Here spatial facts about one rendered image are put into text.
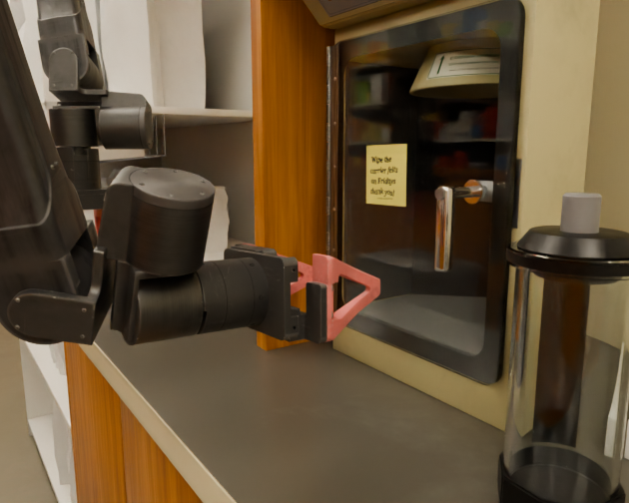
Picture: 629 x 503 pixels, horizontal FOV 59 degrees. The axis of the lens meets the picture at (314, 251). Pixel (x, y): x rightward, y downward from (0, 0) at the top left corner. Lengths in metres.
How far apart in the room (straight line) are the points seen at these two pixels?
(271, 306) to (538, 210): 0.31
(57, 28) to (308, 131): 0.36
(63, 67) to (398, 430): 0.60
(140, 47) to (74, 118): 0.94
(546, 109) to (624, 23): 0.45
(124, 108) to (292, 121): 0.24
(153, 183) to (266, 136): 0.45
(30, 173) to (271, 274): 0.18
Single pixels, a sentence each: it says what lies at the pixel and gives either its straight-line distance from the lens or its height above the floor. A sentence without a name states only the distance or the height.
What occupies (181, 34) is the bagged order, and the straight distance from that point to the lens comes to 1.89.
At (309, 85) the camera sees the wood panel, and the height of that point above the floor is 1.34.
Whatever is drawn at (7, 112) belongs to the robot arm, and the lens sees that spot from 0.38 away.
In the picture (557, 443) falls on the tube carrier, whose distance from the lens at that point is 0.49.
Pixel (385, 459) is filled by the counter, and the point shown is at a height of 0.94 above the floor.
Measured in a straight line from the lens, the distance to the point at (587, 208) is 0.47.
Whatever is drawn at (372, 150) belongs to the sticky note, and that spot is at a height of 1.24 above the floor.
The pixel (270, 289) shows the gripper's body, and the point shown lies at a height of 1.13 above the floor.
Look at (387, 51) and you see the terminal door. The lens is 0.73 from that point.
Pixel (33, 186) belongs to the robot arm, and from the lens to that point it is 0.39.
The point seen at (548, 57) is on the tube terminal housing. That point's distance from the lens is 0.62.
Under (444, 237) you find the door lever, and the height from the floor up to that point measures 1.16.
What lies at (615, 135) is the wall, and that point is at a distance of 1.04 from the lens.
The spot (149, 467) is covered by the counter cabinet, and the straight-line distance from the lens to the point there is 0.89.
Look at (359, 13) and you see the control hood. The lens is 0.76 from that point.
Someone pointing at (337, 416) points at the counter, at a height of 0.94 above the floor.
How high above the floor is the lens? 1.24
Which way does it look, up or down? 10 degrees down
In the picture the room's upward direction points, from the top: straight up
